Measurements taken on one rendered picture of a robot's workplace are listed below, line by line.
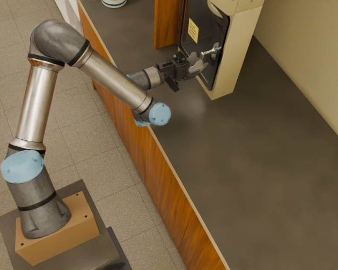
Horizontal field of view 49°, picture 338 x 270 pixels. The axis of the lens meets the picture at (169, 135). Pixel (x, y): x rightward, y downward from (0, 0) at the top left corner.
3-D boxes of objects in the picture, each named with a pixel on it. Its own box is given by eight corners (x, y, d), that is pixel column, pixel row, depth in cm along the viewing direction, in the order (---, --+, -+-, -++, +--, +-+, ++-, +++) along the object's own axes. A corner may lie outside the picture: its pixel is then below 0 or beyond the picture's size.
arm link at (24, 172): (17, 212, 103) (-3, 169, 99) (14, 197, 115) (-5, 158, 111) (58, 193, 108) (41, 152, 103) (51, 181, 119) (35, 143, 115)
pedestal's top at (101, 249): (29, 307, 117) (25, 306, 114) (-1, 221, 131) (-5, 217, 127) (120, 257, 127) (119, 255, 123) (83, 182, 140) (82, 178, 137)
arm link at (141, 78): (119, 99, 136) (112, 77, 134) (146, 90, 139) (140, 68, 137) (125, 102, 129) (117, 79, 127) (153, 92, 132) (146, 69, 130)
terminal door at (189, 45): (178, 44, 169) (188, -35, 135) (211, 92, 156) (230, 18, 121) (177, 44, 169) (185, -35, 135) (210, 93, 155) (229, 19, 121)
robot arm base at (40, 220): (29, 245, 104) (15, 216, 101) (19, 228, 116) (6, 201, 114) (78, 219, 111) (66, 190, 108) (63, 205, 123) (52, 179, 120)
